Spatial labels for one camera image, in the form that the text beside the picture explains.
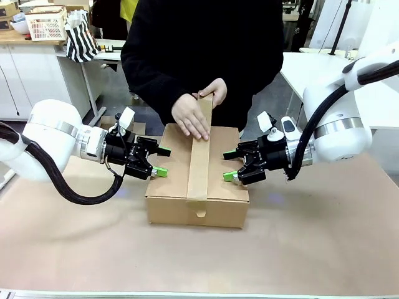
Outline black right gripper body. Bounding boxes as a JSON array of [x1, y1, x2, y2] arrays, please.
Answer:
[[261, 133, 290, 173]]

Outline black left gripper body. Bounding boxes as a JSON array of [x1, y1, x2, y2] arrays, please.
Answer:
[[104, 130, 140, 176]]

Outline brown cardboard box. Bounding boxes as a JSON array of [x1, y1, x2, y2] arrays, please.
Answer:
[[144, 123, 251, 230]]

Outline brown packing tape strip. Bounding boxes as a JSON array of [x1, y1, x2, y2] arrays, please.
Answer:
[[186, 93, 214, 219]]

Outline small cardboard box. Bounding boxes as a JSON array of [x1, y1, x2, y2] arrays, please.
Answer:
[[0, 1, 20, 18]]

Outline person's right hand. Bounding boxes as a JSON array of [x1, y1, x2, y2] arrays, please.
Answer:
[[171, 92, 211, 141]]

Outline person's left hand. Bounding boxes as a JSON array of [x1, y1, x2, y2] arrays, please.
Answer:
[[199, 77, 228, 107]]

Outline large white work table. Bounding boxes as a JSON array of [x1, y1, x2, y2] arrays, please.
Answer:
[[279, 47, 399, 130]]

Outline white folding table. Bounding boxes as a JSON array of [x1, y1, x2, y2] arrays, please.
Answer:
[[79, 39, 126, 118]]

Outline black rod tool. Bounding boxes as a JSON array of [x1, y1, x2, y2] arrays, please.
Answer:
[[98, 45, 125, 54]]

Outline person in black sweater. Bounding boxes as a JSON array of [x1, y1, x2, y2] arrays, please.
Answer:
[[120, 0, 285, 141]]

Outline black white striped bag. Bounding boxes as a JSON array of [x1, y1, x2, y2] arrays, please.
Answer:
[[64, 10, 100, 63]]

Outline wooden top white cabinet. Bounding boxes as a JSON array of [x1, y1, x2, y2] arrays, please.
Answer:
[[0, 29, 93, 121]]

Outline person in yellow shirt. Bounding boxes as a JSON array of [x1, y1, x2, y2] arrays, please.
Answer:
[[120, 0, 140, 24]]

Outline white plastic basket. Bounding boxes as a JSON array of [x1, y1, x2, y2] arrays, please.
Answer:
[[24, 6, 68, 42]]

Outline black stand pole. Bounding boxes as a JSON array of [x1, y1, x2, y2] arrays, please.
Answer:
[[329, 0, 353, 56]]

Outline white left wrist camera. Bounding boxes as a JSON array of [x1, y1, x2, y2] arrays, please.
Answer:
[[114, 107, 135, 138]]

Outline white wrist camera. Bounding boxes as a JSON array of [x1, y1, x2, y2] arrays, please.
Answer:
[[256, 111, 283, 141], [114, 107, 135, 138]]

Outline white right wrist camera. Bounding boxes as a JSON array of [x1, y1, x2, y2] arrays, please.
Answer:
[[256, 111, 283, 141]]

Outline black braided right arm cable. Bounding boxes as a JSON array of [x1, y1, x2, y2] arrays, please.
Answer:
[[282, 60, 399, 183]]

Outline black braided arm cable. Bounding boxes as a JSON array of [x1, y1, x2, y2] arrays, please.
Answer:
[[282, 60, 399, 183], [0, 120, 126, 206]]

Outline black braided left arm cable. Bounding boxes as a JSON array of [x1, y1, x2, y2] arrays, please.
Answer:
[[0, 120, 126, 206]]

